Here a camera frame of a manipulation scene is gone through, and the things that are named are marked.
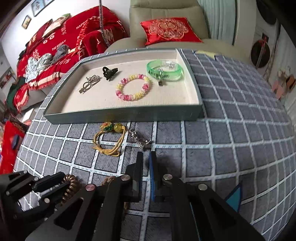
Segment white washing machine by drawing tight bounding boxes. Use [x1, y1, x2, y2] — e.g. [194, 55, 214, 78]
[250, 1, 280, 75]

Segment grey jewelry tray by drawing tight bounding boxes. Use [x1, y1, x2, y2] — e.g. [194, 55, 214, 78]
[43, 49, 203, 124]

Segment blue star sticker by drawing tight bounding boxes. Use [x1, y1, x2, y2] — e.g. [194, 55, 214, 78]
[224, 182, 242, 213]

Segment small framed picture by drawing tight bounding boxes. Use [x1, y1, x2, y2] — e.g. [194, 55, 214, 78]
[22, 15, 32, 30]

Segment blue framed picture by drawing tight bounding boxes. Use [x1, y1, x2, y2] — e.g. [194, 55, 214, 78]
[31, 0, 45, 17]

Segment yellow star sticker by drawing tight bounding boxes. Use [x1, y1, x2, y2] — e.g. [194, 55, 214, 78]
[195, 50, 218, 60]

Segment pink slippers rack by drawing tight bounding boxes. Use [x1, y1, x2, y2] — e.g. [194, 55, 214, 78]
[271, 66, 295, 100]

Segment black flexible camera stand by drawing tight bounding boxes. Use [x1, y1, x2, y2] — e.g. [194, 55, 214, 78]
[98, 0, 112, 48]

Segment green translucent bangle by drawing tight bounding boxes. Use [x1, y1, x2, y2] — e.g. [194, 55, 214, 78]
[147, 60, 183, 81]

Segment grey crumpled clothes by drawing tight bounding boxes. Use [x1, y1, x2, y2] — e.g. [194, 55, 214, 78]
[24, 45, 70, 83]

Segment black hair claw clip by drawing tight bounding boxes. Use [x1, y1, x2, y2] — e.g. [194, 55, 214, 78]
[102, 66, 118, 81]

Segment red embroidered cushion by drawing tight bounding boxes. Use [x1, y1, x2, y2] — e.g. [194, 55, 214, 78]
[140, 17, 203, 46]

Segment white cord hair tie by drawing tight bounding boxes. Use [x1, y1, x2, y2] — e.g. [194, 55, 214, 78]
[78, 81, 93, 95]

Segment red bed blanket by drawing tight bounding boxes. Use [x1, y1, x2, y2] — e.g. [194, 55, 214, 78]
[6, 6, 128, 112]

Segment pink yellow bead bracelet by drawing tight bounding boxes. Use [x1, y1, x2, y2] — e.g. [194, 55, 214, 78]
[115, 73, 151, 102]

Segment brown spiral hair tie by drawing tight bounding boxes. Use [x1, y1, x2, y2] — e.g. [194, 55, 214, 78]
[60, 174, 79, 205]

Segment green leather armchair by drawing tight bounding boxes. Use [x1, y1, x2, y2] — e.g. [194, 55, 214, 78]
[107, 1, 251, 64]

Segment yellow cord bracelet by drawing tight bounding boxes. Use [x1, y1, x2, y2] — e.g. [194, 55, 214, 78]
[92, 121, 128, 157]

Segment small silver charm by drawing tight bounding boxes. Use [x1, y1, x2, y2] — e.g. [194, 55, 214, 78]
[86, 75, 101, 84]

